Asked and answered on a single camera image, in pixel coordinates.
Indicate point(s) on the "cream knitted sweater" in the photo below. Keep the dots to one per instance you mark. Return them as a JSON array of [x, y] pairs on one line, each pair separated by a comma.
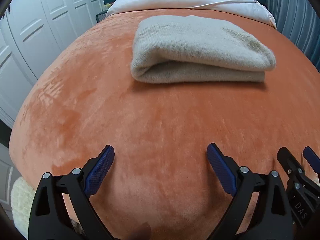
[[172, 49]]

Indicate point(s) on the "white duvet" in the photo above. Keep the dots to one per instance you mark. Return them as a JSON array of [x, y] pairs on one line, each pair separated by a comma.
[[251, 9]]

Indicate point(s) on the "white wardrobe doors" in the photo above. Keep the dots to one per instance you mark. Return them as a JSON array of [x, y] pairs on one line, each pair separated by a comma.
[[33, 34]]

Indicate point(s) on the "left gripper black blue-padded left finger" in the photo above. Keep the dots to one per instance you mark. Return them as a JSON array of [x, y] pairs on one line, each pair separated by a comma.
[[61, 208]]

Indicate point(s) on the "blue-grey curtain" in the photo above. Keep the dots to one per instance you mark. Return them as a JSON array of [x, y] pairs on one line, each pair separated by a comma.
[[298, 21]]

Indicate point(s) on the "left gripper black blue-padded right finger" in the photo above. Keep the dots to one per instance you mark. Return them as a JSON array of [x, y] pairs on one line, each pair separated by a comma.
[[259, 208]]

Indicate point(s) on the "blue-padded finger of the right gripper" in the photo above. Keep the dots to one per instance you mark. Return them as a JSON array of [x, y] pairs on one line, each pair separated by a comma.
[[312, 158]]

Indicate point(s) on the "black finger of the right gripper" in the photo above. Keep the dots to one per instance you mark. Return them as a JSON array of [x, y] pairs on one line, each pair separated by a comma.
[[302, 192]]

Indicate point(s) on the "cream fluffy rug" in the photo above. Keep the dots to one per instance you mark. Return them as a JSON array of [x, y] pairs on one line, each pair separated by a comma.
[[22, 196]]

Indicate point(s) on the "orange plush bed blanket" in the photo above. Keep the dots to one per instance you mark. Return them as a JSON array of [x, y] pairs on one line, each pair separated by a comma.
[[87, 99]]

